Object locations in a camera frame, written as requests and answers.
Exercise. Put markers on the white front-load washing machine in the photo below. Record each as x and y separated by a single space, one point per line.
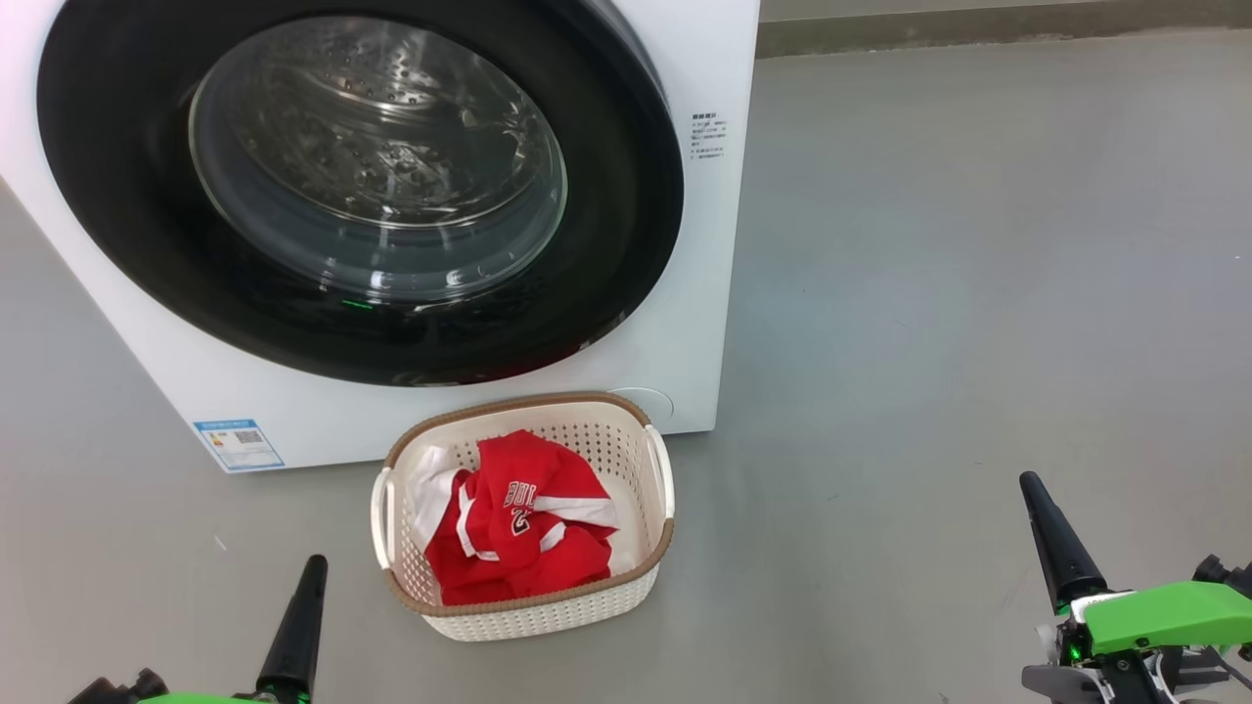
685 323

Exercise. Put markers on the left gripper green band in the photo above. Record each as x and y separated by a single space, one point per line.
196 699

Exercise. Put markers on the round black glass washer door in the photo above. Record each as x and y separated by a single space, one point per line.
117 196

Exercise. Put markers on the blue energy label sticker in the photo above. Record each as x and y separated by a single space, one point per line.
238 445

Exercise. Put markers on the red white basketball jersey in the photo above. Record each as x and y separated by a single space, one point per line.
509 528

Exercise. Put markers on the cream perforated laundry basket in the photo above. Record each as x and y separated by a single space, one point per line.
626 460

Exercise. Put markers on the round white filter cap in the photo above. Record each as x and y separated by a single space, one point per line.
657 401

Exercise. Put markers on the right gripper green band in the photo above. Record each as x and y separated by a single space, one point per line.
1164 616

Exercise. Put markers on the stainless steel washing machine drum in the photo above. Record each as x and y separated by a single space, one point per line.
391 147

